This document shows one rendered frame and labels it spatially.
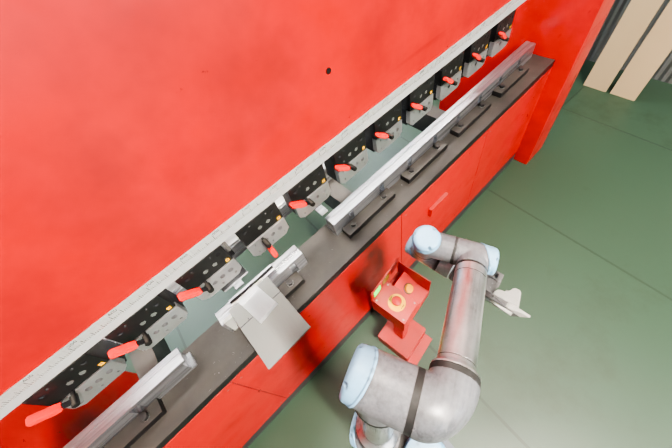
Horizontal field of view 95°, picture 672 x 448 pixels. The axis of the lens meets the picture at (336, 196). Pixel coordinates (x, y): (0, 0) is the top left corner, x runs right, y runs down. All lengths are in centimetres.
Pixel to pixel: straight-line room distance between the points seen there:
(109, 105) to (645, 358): 252
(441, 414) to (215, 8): 82
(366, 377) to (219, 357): 81
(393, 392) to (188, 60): 71
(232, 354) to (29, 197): 87
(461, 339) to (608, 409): 163
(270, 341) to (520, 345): 151
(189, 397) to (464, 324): 100
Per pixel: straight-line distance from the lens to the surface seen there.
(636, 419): 236
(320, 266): 134
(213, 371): 137
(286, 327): 116
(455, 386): 68
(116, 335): 104
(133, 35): 66
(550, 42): 240
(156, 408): 142
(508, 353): 219
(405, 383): 66
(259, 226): 99
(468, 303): 78
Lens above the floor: 207
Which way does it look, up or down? 52 degrees down
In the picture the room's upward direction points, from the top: 16 degrees counter-clockwise
